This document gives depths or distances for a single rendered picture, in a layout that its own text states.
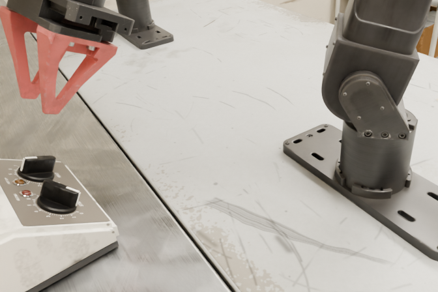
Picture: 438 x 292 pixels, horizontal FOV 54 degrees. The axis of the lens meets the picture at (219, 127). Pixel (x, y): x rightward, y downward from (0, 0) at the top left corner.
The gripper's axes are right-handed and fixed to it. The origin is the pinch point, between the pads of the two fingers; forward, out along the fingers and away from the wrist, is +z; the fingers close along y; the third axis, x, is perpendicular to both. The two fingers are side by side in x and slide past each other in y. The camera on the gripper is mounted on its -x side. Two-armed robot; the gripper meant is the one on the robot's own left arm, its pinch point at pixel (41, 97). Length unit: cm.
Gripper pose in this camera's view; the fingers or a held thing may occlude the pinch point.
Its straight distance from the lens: 41.2
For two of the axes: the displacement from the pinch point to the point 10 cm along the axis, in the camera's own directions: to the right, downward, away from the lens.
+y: 7.6, 4.1, -5.0
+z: -3.5, 9.1, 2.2
